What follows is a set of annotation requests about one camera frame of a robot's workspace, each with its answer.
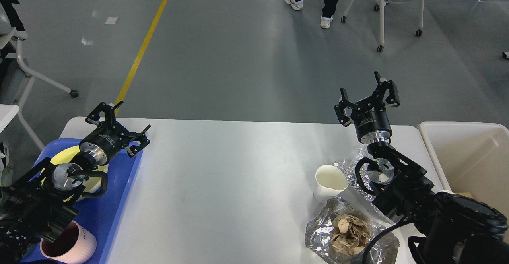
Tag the beige plastic bin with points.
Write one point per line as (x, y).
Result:
(471, 157)

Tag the blue plastic tray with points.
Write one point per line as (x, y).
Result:
(101, 216)

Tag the pink ceramic mug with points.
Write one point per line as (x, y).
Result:
(75, 245)

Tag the white paper cup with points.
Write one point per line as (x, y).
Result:
(329, 182)

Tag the crumpled brown paper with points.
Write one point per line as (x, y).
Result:
(350, 235)

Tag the yellow plastic plate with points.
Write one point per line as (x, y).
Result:
(63, 154)

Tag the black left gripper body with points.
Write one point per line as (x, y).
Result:
(104, 143)

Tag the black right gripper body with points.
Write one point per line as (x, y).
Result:
(371, 121)

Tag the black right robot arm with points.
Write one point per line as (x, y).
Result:
(455, 229)

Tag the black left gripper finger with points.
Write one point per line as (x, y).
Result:
(104, 116)
(134, 142)

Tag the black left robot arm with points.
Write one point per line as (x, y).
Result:
(39, 207)

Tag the crumpled aluminium foil front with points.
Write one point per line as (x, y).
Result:
(318, 235)

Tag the small white side table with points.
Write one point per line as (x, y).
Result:
(7, 114)

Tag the white office chair left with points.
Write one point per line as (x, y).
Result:
(12, 39)

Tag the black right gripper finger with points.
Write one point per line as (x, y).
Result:
(341, 107)
(385, 92)

